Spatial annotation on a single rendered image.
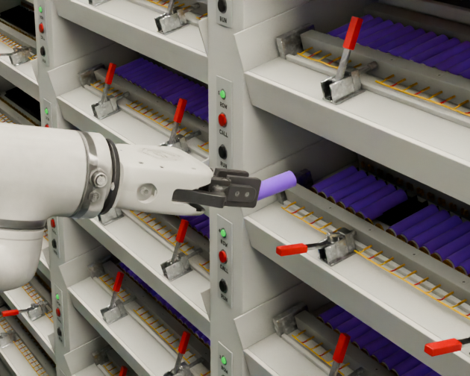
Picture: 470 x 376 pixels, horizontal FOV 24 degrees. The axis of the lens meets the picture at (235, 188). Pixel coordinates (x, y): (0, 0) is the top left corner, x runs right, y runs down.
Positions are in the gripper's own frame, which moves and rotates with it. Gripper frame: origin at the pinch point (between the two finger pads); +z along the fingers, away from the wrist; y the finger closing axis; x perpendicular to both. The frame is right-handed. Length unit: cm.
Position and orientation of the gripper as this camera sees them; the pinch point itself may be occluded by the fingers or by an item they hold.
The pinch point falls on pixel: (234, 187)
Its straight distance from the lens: 114.0
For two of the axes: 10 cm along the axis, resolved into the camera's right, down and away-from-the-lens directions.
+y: -4.7, -2.9, 8.3
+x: -2.1, 9.5, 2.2
